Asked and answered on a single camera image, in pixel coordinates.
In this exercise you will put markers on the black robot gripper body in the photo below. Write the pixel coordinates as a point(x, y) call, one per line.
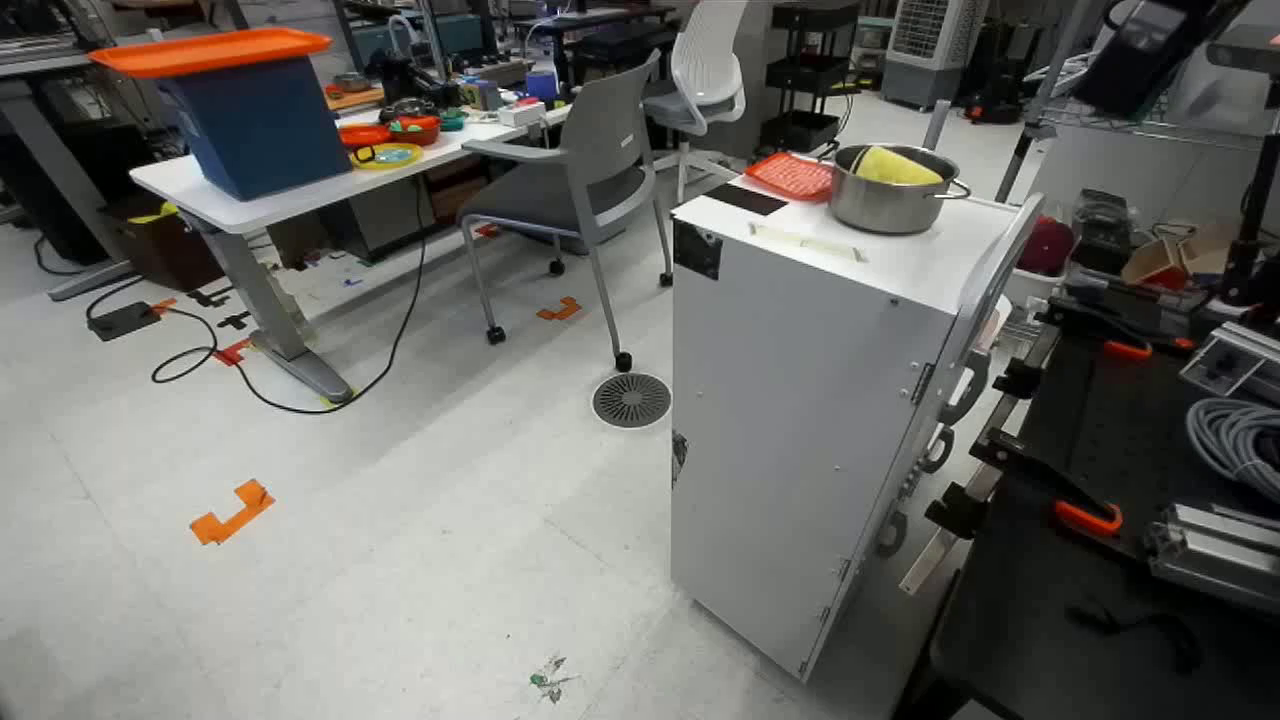
point(1163, 62)

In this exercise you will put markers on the yellow striped sponge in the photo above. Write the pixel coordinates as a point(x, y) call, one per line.
point(893, 169)

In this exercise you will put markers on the steel pot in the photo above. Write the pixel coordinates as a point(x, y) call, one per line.
point(885, 211)

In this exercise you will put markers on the orange checkered pot holder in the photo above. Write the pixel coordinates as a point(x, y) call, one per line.
point(784, 178)

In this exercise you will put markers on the grey tripod leg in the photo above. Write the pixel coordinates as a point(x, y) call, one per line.
point(1041, 104)

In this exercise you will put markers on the dark red container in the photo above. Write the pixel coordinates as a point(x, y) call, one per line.
point(1046, 246)

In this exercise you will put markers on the white air cooler unit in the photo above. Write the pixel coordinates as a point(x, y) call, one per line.
point(927, 43)

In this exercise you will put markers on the grey metal plate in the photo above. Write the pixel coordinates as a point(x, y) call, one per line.
point(1234, 361)

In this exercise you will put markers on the black shelf cart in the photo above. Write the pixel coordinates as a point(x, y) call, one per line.
point(805, 73)

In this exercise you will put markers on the beige tape label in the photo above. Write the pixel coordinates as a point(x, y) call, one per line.
point(800, 242)

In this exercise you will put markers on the black square patch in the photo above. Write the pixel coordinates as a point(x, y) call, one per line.
point(745, 201)

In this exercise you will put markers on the white office chair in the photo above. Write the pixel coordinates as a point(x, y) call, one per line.
point(706, 64)

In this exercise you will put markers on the white toy kitchen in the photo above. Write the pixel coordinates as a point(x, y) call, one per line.
point(784, 443)

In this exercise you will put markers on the grey office chair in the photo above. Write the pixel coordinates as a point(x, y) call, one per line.
point(606, 127)

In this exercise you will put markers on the black robot table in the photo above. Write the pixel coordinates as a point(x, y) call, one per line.
point(1055, 625)

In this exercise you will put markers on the blue spray bottle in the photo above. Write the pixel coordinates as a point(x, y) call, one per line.
point(542, 80)

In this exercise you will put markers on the brown cardboard box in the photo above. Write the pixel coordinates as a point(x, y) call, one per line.
point(459, 194)

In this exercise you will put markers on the red bowl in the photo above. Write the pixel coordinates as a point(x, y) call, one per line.
point(415, 130)

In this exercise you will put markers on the yellow green plate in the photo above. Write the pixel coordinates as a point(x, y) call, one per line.
point(391, 159)

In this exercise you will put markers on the orange plate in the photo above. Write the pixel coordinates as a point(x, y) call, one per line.
point(362, 139)

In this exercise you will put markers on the blue storage bin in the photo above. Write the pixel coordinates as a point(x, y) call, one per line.
point(255, 127)

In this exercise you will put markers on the orange bin lid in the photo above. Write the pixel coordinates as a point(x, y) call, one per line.
point(201, 53)

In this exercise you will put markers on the white desk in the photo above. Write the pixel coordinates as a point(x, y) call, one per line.
point(165, 183)

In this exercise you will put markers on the black power adapter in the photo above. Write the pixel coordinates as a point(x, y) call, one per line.
point(125, 321)

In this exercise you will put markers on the grey desk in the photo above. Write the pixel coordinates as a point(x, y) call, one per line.
point(43, 135)

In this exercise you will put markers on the black camera stand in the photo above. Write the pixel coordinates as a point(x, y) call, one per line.
point(1252, 184)

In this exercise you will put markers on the aluminium extrusion rail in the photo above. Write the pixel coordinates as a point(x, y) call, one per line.
point(1212, 546)

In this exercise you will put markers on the orange floor bracket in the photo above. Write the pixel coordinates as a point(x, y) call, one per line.
point(212, 526)

